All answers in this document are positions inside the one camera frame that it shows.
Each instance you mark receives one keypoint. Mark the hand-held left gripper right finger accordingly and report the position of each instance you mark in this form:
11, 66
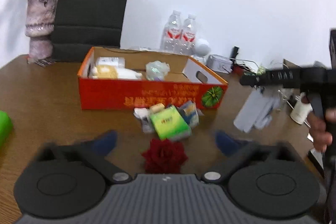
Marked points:
225, 143

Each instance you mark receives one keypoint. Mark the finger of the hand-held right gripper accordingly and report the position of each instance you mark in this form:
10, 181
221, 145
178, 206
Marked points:
262, 77

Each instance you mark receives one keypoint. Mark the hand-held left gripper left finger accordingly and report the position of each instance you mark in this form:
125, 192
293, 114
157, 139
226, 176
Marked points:
105, 143

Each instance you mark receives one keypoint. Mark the blue striped packet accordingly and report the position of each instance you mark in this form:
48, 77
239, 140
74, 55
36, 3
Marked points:
190, 113

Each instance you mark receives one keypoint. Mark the red fabric rose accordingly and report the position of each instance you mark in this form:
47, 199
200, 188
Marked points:
164, 155

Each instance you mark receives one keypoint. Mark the green tissue pack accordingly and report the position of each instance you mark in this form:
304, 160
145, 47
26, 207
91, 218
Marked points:
168, 121

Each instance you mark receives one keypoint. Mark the beige roll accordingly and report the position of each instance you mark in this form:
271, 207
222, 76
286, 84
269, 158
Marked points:
157, 108

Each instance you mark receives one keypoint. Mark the red cardboard box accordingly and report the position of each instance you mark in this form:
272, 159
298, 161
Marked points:
147, 95

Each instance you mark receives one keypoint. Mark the person's right hand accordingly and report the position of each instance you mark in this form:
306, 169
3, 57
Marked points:
319, 132

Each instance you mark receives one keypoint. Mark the brown cardboard piece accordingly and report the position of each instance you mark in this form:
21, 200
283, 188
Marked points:
290, 64

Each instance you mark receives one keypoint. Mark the white cup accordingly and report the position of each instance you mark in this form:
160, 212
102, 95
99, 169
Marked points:
300, 109

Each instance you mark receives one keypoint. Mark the small black device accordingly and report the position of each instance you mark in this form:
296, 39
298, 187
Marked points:
235, 52

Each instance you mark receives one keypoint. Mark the grey folded cloth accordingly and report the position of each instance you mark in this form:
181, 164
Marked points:
252, 113

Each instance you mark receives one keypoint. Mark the silver metal tin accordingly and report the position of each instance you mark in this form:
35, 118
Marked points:
219, 62

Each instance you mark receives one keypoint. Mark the white round figure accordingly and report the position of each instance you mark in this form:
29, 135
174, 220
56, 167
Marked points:
202, 48

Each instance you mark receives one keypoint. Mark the yellow and white packet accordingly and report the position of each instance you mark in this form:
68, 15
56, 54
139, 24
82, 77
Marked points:
110, 73

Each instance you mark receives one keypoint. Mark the small white box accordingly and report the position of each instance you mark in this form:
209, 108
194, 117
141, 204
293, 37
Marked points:
110, 61

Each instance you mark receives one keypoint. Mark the clear water bottle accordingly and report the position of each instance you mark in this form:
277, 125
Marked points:
188, 35
172, 32

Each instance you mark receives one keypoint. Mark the crumpled clear plastic bag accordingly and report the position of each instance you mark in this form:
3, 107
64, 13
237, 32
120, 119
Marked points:
157, 70

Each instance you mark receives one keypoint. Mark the green foam block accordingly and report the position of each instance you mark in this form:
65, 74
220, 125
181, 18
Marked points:
4, 129

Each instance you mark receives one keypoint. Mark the black paper bag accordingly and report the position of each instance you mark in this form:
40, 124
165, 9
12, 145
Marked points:
92, 16

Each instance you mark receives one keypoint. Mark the purple marbled vase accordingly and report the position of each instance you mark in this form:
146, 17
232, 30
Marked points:
40, 22

